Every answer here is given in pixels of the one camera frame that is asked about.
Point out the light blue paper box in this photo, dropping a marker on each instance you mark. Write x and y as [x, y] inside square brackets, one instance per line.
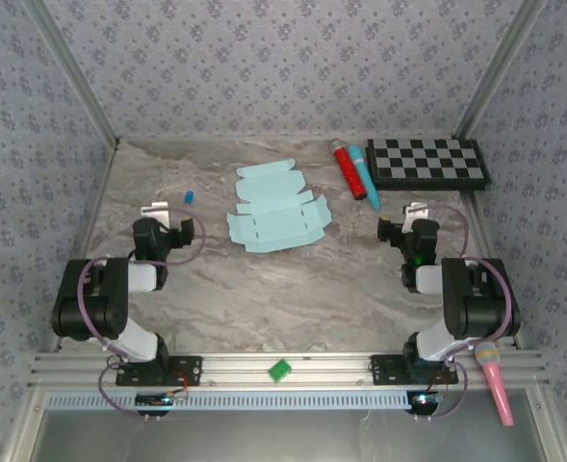
[273, 212]

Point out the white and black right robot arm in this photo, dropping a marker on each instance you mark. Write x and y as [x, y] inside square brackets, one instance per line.
[480, 298]

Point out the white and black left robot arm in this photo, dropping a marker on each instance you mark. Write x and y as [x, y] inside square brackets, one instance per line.
[90, 298]

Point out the small blue cap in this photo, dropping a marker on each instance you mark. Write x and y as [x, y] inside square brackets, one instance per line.
[188, 197]

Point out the black and white checkerboard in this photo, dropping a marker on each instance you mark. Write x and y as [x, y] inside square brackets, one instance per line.
[427, 163]

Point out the pink toy microphone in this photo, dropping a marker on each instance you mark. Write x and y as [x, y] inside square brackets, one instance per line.
[496, 380]

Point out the green block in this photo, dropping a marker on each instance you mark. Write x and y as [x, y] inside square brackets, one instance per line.
[280, 371]

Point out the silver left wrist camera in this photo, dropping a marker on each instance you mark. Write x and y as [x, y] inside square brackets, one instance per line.
[155, 212]

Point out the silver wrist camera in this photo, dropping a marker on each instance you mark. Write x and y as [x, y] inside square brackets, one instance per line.
[155, 212]
[415, 212]

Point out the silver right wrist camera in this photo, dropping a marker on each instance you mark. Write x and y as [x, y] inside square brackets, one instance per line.
[415, 212]

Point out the aluminium side rail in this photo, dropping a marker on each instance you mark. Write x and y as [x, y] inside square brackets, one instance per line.
[106, 168]
[474, 212]

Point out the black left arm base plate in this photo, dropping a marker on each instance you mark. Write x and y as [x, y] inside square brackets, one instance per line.
[189, 368]

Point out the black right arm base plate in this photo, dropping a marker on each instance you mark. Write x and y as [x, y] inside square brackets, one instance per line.
[384, 368]

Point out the aluminium mounting rail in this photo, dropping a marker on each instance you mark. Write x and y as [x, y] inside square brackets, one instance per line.
[321, 368]

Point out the aluminium frame post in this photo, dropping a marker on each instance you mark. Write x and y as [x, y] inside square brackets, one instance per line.
[499, 72]
[74, 72]

